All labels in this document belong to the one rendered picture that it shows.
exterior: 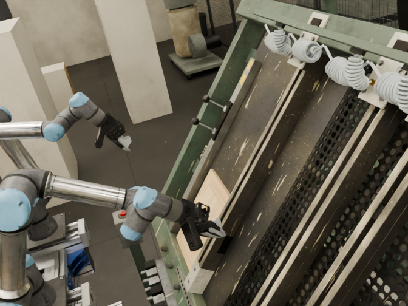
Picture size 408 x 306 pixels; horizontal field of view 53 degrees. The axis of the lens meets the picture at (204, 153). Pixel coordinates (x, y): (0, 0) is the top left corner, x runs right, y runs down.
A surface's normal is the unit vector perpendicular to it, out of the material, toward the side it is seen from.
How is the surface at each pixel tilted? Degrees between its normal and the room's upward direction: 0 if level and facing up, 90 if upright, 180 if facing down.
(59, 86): 90
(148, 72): 90
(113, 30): 90
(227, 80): 90
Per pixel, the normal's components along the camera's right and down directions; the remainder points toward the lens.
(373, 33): -0.86, -0.28
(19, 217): 0.17, 0.34
